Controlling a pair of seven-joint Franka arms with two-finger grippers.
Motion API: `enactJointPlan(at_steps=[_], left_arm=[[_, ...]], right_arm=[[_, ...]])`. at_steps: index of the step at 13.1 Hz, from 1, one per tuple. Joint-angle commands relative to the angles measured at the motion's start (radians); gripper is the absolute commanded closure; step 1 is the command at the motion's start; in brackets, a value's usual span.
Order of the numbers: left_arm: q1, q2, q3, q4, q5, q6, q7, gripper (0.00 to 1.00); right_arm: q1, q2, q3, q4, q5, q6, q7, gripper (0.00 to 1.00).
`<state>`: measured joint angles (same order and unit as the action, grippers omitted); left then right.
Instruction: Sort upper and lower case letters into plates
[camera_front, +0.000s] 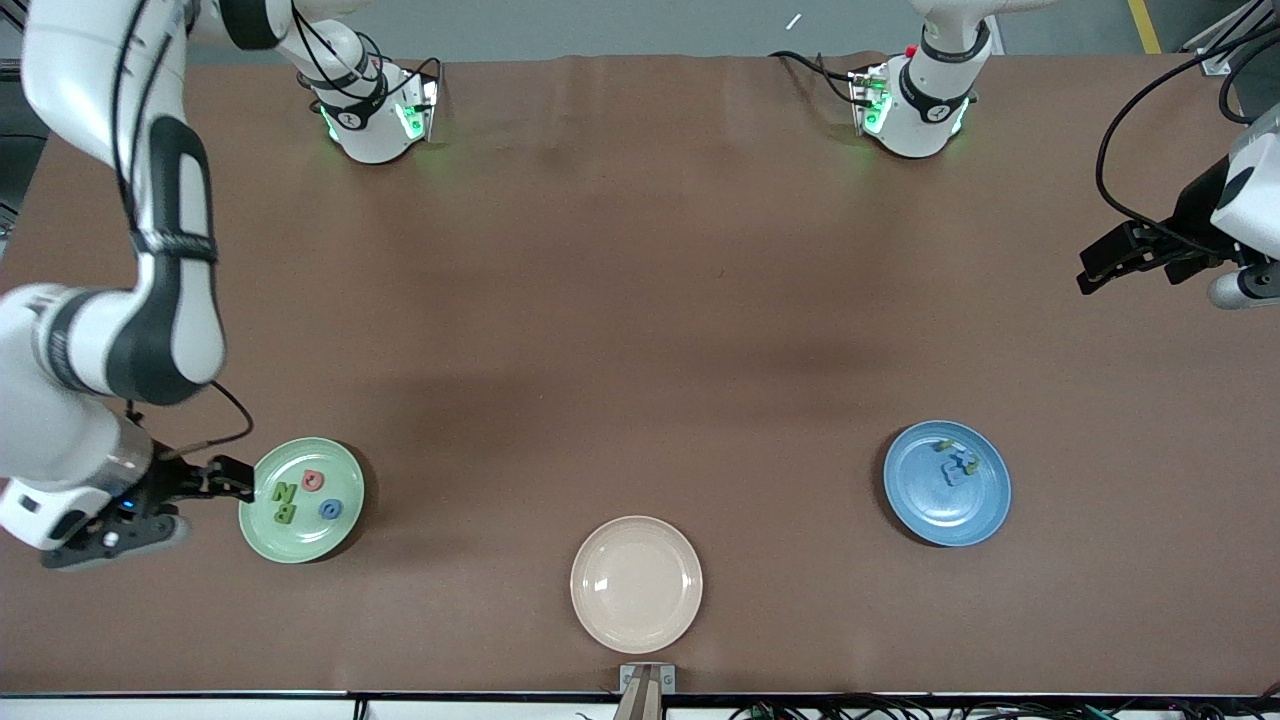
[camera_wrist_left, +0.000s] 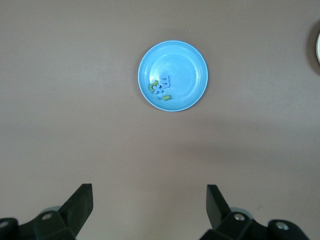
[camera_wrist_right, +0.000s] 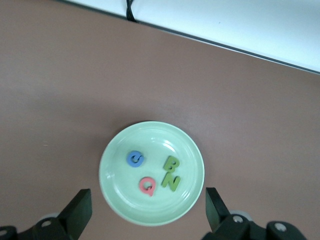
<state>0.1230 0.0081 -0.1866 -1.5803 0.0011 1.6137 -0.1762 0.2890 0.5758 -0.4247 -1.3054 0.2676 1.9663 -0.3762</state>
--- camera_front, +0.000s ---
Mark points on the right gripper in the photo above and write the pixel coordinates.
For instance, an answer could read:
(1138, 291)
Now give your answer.
(167, 483)

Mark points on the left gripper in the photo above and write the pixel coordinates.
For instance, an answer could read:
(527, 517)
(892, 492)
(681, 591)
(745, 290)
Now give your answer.
(1192, 217)

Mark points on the green letter N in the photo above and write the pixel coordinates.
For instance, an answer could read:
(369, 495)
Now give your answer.
(283, 492)

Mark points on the green letter B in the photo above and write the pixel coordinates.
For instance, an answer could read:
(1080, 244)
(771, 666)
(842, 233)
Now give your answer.
(285, 515)

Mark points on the pink letter Q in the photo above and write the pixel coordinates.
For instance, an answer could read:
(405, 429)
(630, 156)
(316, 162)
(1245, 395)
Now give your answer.
(314, 489)

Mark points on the blue round letter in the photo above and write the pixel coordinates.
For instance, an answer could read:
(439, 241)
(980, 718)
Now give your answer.
(329, 517)

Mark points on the blue letter m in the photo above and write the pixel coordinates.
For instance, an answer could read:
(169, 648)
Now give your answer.
(955, 477)

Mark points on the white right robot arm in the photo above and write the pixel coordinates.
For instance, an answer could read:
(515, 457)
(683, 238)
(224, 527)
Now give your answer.
(100, 80)

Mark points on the green plate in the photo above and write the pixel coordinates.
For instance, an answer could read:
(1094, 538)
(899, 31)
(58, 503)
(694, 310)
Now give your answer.
(290, 540)

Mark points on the white table ledge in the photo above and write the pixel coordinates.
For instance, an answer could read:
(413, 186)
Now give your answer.
(200, 708)

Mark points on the blue plate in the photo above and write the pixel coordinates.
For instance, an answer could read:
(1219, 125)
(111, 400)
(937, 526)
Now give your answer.
(945, 515)

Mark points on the beige plate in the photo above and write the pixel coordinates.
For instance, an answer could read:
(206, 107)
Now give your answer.
(636, 585)

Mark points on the brown table cloth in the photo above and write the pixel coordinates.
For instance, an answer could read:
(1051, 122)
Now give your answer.
(640, 250)

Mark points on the aluminium frame post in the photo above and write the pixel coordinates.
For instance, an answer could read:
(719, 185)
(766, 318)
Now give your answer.
(1215, 62)

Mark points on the metal bracket with brown post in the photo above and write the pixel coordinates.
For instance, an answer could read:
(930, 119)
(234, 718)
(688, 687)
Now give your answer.
(647, 690)

